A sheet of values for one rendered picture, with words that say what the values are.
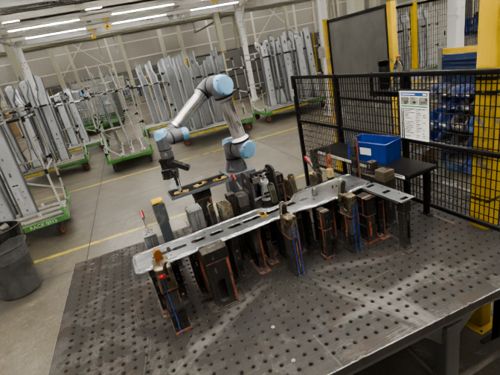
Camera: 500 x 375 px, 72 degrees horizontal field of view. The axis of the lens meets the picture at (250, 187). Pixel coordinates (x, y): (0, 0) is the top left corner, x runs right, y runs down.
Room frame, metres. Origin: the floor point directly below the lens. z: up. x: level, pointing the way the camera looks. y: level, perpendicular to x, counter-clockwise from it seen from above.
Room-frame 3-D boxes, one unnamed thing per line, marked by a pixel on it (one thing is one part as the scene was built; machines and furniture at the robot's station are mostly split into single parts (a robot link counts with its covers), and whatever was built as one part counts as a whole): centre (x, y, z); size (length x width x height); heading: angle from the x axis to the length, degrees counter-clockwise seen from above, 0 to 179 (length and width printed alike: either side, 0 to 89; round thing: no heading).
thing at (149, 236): (1.66, 0.57, 0.88); 0.11 x 0.10 x 0.36; 20
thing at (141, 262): (1.69, -0.02, 1.00); 1.38 x 0.22 x 0.02; 110
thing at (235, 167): (2.28, 0.06, 1.15); 0.15 x 0.15 x 0.10
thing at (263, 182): (1.93, -0.06, 0.94); 0.18 x 0.13 x 0.49; 110
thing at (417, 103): (1.96, -1.03, 1.30); 0.23 x 0.02 x 0.31; 20
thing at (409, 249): (1.56, -0.75, 0.84); 0.11 x 0.06 x 0.29; 20
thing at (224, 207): (1.80, 0.17, 0.89); 0.13 x 0.11 x 0.38; 20
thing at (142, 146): (8.20, 2.62, 0.88); 1.91 x 1.00 x 1.76; 17
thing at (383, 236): (1.73, -0.69, 0.84); 0.11 x 0.06 x 0.29; 20
